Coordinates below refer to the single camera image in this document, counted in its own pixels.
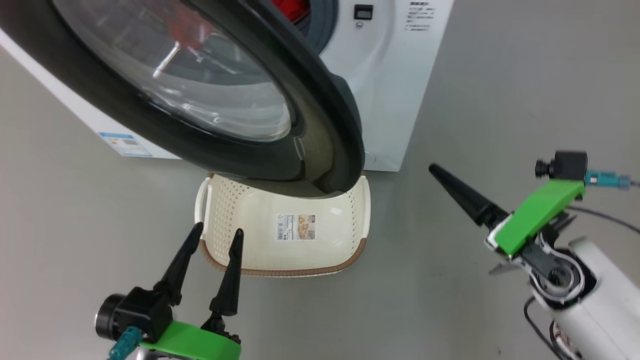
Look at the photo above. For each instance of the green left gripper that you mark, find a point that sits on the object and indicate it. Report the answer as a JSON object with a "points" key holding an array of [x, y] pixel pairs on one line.
{"points": [[195, 345]]}

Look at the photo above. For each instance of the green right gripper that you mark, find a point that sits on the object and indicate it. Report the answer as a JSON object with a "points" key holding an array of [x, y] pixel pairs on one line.
{"points": [[540, 210]]}

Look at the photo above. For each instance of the dark grey washer door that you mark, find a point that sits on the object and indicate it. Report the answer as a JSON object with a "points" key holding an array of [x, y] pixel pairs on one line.
{"points": [[100, 100]]}

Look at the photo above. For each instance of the red and white garment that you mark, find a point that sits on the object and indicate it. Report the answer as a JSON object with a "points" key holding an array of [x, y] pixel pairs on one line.
{"points": [[290, 7]]}

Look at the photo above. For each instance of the cream perforated laundry basket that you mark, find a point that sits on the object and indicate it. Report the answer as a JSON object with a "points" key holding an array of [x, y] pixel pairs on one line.
{"points": [[260, 245]]}

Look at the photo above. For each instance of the paper label inside basket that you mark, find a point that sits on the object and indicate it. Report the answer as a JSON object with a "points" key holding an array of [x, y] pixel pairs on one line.
{"points": [[296, 227]]}

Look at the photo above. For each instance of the white front-load washing machine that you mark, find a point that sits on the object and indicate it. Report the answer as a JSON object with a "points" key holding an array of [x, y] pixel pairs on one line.
{"points": [[390, 100]]}

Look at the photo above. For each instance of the blue energy label sticker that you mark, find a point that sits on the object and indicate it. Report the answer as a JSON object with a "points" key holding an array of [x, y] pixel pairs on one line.
{"points": [[125, 145]]}

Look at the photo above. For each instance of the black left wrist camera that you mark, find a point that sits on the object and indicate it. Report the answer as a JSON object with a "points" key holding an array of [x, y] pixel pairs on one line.
{"points": [[135, 312]]}

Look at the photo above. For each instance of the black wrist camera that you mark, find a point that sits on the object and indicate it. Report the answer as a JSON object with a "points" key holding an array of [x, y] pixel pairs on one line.
{"points": [[135, 312], [567, 165]]}

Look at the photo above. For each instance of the teal left camera connector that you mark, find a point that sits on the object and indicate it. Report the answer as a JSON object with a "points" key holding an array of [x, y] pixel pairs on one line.
{"points": [[125, 345]]}

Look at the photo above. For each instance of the teal camera connector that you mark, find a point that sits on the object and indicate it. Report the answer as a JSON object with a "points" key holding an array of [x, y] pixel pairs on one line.
{"points": [[605, 178], [125, 345]]}

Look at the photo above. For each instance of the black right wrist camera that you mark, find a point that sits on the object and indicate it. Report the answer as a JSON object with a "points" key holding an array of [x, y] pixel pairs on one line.
{"points": [[567, 165]]}

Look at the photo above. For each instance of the teal right camera connector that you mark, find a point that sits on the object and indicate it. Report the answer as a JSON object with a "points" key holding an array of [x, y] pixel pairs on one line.
{"points": [[605, 178]]}

